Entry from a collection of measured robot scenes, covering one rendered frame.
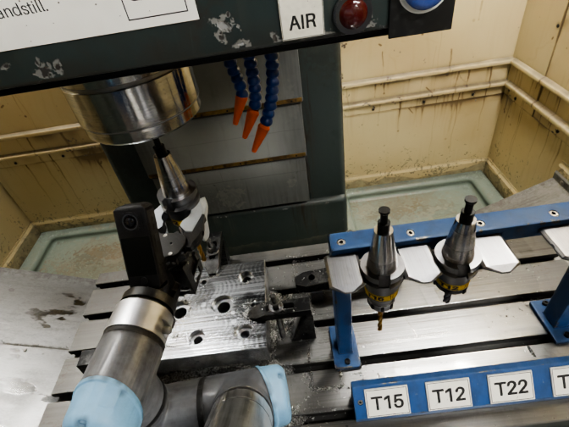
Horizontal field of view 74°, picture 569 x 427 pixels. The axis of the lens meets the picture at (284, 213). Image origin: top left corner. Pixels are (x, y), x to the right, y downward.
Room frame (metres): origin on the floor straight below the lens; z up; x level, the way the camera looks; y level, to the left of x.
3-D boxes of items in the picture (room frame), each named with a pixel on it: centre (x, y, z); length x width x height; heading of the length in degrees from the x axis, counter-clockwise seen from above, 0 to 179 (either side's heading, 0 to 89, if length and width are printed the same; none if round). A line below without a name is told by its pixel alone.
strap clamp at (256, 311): (0.47, 0.04, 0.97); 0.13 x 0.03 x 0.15; 87
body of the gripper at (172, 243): (0.37, 0.19, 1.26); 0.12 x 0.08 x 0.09; 169
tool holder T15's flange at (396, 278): (0.35, -0.13, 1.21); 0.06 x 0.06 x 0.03
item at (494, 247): (0.35, -0.29, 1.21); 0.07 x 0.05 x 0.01; 177
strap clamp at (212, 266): (0.67, 0.19, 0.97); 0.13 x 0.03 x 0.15; 177
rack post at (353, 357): (0.41, -0.08, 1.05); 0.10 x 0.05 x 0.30; 177
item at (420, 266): (0.35, -0.18, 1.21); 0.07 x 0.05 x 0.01; 177
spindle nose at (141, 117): (0.50, 0.16, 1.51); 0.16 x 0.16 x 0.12
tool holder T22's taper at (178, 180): (0.50, 0.16, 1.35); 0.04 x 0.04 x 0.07
